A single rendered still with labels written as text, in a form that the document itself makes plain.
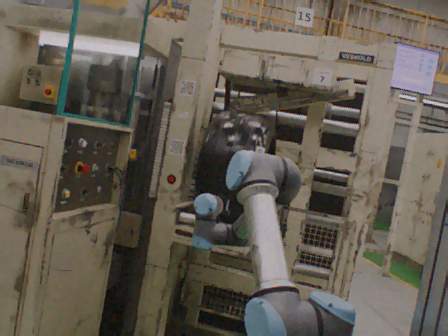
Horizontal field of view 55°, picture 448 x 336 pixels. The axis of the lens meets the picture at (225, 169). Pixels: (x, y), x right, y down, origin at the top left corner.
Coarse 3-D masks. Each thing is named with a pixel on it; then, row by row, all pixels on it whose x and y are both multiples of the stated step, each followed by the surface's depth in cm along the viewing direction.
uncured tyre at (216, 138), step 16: (224, 112) 202; (240, 112) 203; (208, 128) 197; (224, 128) 192; (240, 128) 191; (256, 128) 191; (272, 128) 200; (208, 144) 189; (224, 144) 187; (240, 144) 186; (256, 144) 186; (272, 144) 221; (208, 160) 187; (224, 160) 186; (208, 176) 187; (224, 176) 186; (208, 192) 190; (224, 192) 188; (240, 208) 189
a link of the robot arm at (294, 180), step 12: (288, 168) 121; (288, 180) 121; (300, 180) 125; (288, 192) 124; (276, 204) 133; (240, 216) 149; (228, 228) 153; (240, 228) 148; (228, 240) 152; (240, 240) 152
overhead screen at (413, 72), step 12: (408, 48) 522; (420, 48) 525; (396, 60) 521; (408, 60) 523; (420, 60) 526; (432, 60) 528; (396, 72) 522; (408, 72) 524; (420, 72) 527; (432, 72) 530; (396, 84) 523; (408, 84) 526; (420, 84) 528; (432, 84) 531
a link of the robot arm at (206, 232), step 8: (200, 224) 149; (208, 224) 149; (216, 224) 152; (200, 232) 148; (208, 232) 148; (216, 232) 150; (224, 232) 151; (192, 240) 151; (200, 240) 148; (208, 240) 148; (216, 240) 150; (224, 240) 151; (200, 248) 148; (208, 248) 149
